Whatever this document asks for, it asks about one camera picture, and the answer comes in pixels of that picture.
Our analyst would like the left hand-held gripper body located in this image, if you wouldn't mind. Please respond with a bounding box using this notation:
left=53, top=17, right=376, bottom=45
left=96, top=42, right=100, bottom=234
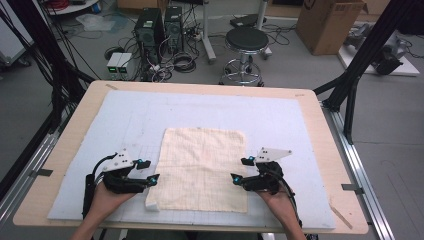
left=101, top=148, right=150, bottom=195

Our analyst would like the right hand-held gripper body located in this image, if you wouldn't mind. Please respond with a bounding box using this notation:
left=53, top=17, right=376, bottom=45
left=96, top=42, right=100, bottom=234
left=240, top=147, right=294, bottom=196

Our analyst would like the cream cloth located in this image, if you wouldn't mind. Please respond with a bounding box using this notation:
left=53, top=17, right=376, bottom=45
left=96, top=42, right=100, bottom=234
left=145, top=127, right=250, bottom=214

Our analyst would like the person's left hand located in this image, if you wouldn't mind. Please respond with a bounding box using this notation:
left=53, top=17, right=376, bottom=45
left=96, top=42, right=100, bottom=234
left=89, top=181, right=137, bottom=228

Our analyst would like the person's right hand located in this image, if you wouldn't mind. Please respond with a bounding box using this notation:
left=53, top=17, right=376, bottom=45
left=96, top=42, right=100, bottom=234
left=255, top=185, right=298, bottom=228

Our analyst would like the white foam mat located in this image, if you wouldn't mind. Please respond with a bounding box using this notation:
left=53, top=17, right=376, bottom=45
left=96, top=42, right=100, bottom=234
left=47, top=89, right=336, bottom=231

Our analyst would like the grey tape strip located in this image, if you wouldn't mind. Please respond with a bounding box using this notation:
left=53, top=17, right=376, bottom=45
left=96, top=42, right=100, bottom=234
left=341, top=183, right=365, bottom=195
left=29, top=168, right=54, bottom=178

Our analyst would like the thin wooden stick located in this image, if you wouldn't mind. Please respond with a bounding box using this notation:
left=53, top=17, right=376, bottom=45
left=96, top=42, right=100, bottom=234
left=329, top=203, right=354, bottom=230

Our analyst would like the grey power supply unit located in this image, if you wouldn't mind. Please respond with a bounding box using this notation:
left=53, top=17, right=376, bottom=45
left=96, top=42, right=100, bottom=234
left=117, top=53, right=135, bottom=77
left=106, top=52, right=124, bottom=76

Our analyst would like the black round stool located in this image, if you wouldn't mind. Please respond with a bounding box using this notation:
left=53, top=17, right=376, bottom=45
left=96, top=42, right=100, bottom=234
left=219, top=25, right=270, bottom=88

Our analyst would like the black computer tower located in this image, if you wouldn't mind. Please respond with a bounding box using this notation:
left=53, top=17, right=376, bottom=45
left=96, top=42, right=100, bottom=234
left=134, top=7, right=165, bottom=66
left=163, top=5, right=185, bottom=54

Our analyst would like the white table leg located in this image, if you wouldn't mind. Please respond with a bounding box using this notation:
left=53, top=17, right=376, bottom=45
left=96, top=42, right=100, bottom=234
left=255, top=0, right=273, bottom=60
left=201, top=0, right=218, bottom=65

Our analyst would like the flat black device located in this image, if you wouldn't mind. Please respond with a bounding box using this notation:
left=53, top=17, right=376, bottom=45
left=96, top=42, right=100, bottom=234
left=229, top=13, right=268, bottom=29

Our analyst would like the clear plastic bag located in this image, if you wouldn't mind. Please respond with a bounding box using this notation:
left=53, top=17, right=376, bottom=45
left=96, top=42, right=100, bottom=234
left=75, top=13, right=116, bottom=33

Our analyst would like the brown cardboard box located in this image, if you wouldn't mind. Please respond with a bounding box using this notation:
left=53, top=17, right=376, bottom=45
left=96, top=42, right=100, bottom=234
left=295, top=0, right=370, bottom=56

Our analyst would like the white round table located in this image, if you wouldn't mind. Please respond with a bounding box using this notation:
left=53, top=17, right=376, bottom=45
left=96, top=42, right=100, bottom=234
left=45, top=0, right=101, bottom=16

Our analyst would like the grey and black machine part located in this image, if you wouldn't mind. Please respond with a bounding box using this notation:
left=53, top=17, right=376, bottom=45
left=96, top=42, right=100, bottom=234
left=344, top=22, right=414, bottom=76

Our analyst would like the white board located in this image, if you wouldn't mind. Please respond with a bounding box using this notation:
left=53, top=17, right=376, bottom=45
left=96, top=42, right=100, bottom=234
left=337, top=31, right=421, bottom=77

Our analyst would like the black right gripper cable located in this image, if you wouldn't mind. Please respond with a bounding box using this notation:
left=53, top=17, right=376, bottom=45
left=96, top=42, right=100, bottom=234
left=272, top=169, right=319, bottom=240

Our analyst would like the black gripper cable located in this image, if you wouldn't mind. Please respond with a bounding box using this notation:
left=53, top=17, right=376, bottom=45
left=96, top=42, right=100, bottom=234
left=81, top=152, right=119, bottom=220
left=272, top=169, right=319, bottom=240

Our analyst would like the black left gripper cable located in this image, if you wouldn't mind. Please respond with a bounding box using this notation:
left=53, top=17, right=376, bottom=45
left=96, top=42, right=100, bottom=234
left=81, top=152, right=119, bottom=220

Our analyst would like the aluminium rail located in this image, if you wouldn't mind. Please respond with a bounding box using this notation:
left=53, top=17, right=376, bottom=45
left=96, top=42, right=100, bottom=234
left=0, top=131, right=62, bottom=222
left=321, top=101, right=396, bottom=240

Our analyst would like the coil of black cable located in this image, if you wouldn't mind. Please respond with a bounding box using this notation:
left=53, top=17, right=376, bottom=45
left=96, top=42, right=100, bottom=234
left=173, top=52, right=198, bottom=74

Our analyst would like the black floor cable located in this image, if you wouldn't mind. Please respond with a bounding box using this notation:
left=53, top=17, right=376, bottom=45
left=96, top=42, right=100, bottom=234
left=265, top=22, right=298, bottom=47

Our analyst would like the black metal frame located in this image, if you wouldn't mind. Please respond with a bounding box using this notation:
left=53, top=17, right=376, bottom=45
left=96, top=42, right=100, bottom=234
left=313, top=0, right=422, bottom=145
left=0, top=0, right=97, bottom=134

